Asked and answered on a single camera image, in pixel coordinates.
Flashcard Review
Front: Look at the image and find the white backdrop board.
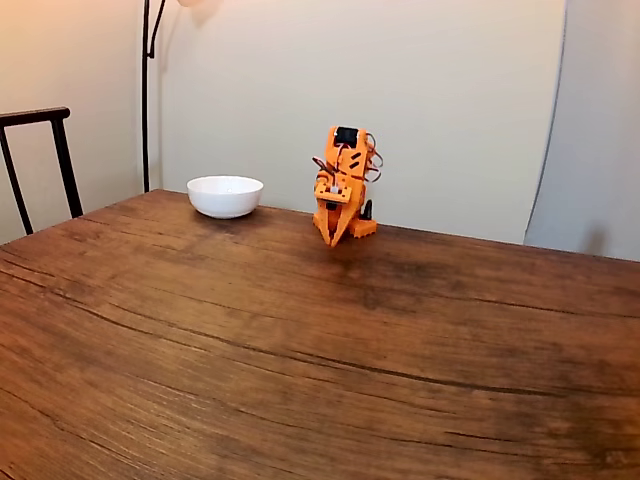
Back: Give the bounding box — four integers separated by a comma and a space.
159, 0, 569, 246

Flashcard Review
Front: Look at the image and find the wrist camera with orange mount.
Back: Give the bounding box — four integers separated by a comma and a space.
314, 180, 350, 209

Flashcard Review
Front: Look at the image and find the white bowl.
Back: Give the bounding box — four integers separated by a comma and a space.
186, 174, 265, 220

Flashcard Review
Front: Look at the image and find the black chair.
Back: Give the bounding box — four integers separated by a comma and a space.
0, 106, 85, 236

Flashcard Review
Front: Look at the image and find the black floor lamp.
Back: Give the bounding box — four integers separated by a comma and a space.
141, 0, 224, 194

